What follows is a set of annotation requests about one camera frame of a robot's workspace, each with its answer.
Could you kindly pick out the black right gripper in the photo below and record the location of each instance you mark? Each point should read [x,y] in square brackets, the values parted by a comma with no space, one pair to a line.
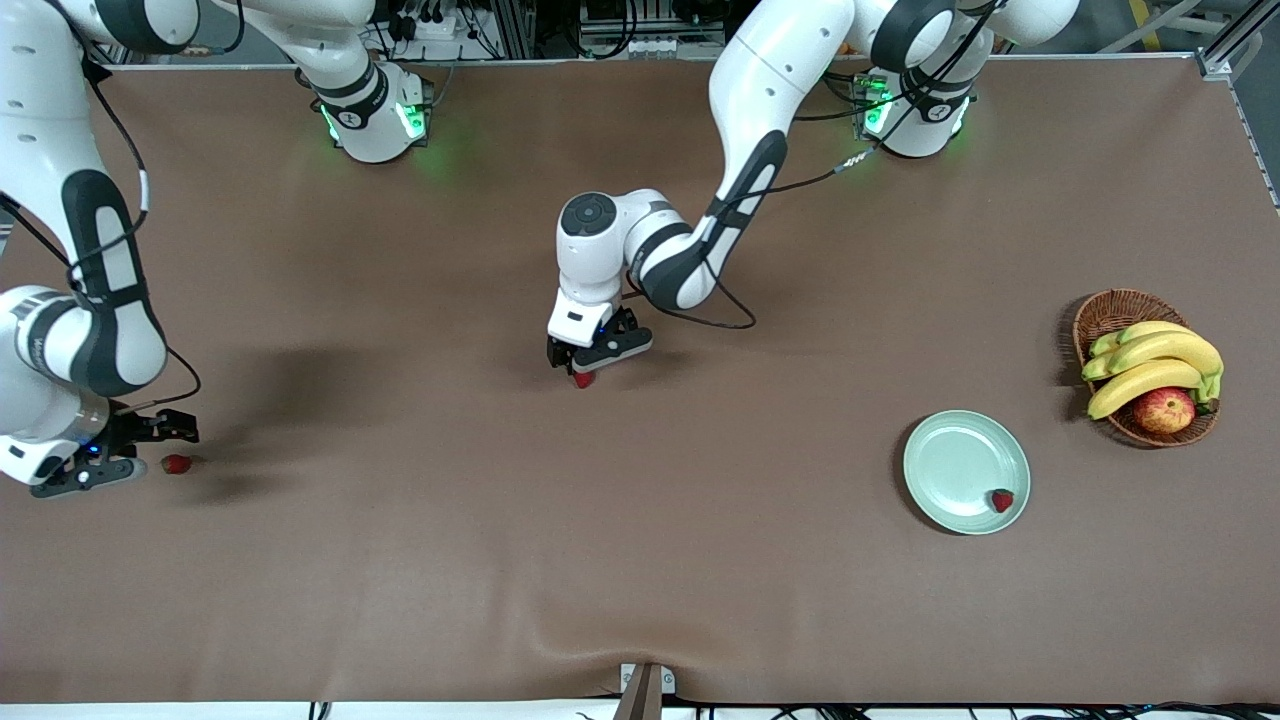
[128,428]

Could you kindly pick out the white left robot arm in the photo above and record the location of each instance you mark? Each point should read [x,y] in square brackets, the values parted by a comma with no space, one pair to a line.
[760,80]

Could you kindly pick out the aluminium frame post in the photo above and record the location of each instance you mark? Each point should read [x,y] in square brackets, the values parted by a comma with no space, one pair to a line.
[1215,62]

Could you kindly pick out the red yellow apple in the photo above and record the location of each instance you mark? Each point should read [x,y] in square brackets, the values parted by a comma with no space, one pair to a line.
[1165,410]

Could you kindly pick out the white power strip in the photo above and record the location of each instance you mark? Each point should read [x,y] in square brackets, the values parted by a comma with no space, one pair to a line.
[665,46]
[440,28]

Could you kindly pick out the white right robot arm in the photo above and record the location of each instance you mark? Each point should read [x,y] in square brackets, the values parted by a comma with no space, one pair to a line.
[30,120]

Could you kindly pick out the brown table cloth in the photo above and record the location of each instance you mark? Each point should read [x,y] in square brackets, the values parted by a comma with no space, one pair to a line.
[640,550]

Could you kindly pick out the brown wicker basket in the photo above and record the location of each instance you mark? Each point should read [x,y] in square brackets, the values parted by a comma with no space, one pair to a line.
[1115,312]

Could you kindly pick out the red strawberry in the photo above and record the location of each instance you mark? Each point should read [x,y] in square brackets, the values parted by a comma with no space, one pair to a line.
[1002,500]
[583,379]
[176,464]

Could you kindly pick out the yellow banana bunch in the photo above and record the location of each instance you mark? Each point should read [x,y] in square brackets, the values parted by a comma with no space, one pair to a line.
[1160,350]

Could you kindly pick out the pale green round plate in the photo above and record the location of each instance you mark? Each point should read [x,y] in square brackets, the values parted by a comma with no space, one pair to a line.
[960,465]

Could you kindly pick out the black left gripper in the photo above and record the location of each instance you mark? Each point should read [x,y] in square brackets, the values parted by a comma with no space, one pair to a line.
[561,355]

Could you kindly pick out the grey metal clamp bracket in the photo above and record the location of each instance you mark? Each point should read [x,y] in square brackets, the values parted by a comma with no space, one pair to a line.
[645,695]

